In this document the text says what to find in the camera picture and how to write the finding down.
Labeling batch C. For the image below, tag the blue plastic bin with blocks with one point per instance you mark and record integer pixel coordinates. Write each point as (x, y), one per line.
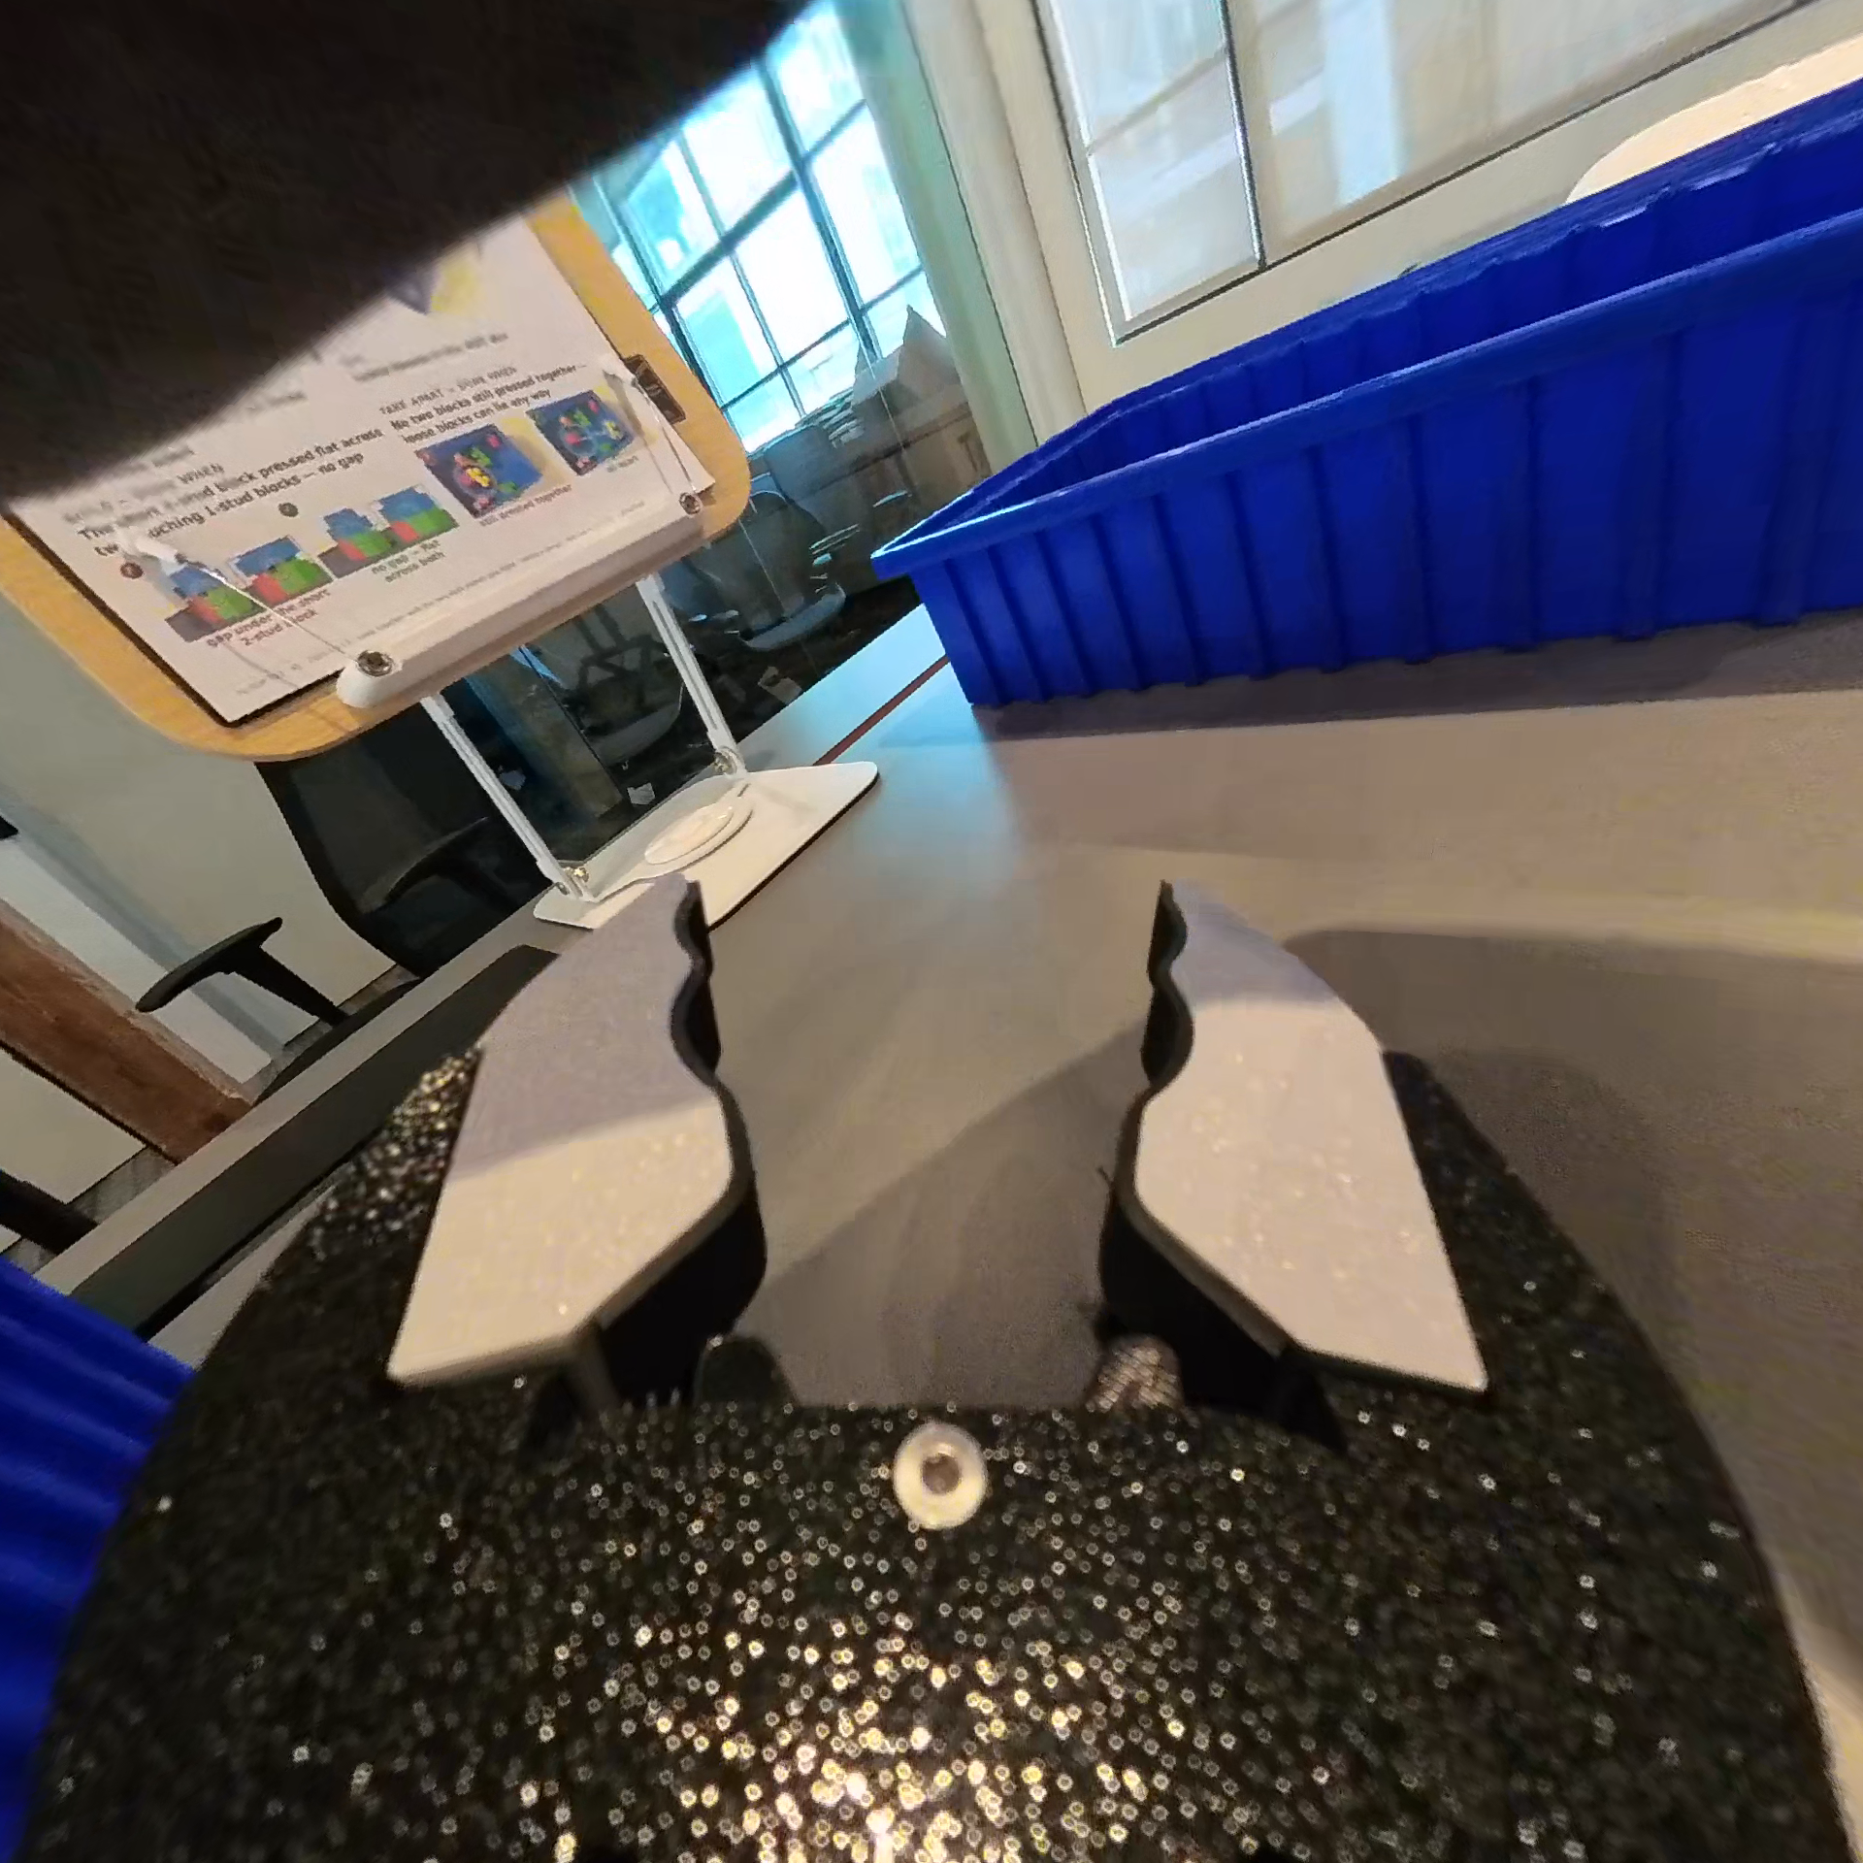
(57, 1455)

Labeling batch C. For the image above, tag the instruction sheet on stand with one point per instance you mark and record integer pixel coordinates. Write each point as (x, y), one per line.
(144, 700)

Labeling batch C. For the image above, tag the black office chair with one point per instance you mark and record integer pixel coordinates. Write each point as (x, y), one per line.
(378, 829)

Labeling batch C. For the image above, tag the white framed window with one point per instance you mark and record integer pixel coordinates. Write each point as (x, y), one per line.
(1164, 144)

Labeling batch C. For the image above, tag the large blue plastic bin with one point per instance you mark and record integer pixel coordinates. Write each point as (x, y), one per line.
(1382, 553)

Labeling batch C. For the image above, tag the white board stand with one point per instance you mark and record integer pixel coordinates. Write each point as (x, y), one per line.
(785, 807)

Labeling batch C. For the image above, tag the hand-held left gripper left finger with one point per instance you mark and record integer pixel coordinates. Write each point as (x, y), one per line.
(582, 1165)

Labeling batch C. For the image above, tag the dark framed background window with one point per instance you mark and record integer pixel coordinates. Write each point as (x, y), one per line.
(756, 246)

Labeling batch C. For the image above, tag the brown wooden panel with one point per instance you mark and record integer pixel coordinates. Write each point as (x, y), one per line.
(102, 1048)

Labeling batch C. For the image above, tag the stack of cardboard boxes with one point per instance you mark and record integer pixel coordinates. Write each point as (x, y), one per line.
(917, 378)

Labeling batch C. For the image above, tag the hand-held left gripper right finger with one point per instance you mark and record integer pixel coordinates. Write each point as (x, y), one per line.
(1295, 1165)

